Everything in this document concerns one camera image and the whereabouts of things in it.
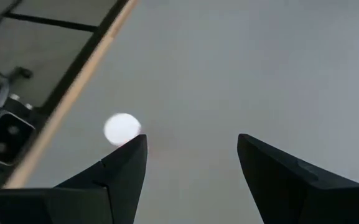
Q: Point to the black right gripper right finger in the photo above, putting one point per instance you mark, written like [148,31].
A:
[291,193]

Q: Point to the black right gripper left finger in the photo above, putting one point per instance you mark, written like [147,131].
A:
[110,193]

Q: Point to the wide blue bottle red pills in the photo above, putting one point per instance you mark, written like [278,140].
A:
[121,128]

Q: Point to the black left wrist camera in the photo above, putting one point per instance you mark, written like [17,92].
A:
[6,137]

